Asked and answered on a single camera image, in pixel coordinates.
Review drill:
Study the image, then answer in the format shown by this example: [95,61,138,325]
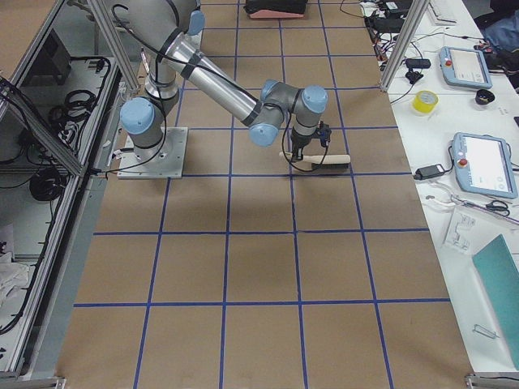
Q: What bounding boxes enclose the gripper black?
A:
[290,131,315,159]

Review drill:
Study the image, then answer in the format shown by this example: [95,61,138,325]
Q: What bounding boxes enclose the beige hand brush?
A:
[279,152,350,173]

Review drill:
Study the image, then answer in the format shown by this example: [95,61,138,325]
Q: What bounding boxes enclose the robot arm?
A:
[111,1,331,162]

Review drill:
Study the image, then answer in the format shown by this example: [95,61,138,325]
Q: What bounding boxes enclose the bin with black bag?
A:
[244,0,308,19]

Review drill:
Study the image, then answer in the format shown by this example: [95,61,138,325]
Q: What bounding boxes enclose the black power adapter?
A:
[413,164,447,181]

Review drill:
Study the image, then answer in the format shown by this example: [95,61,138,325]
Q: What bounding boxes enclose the yellow tape roll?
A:
[412,90,439,114]

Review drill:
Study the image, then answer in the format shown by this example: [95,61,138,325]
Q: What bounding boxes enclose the far blue teach pendant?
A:
[439,46,493,89]

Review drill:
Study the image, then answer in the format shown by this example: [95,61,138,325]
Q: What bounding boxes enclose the blue teach pendant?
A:
[451,132,518,199]
[439,46,493,89]

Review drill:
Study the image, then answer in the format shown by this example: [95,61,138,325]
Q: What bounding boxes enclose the near blue teach pendant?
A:
[451,132,518,199]

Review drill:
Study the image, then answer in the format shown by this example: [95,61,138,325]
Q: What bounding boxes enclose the black scissors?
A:
[485,199,510,217]

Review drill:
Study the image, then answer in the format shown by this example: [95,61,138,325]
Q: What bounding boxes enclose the teal notebook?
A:
[472,234,518,365]

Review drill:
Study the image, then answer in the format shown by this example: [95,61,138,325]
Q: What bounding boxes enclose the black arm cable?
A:
[281,117,332,173]

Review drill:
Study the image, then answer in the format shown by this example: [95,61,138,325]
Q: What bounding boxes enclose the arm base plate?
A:
[117,126,189,180]

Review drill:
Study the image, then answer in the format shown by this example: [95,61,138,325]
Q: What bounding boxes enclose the aluminium frame post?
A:
[380,0,430,92]

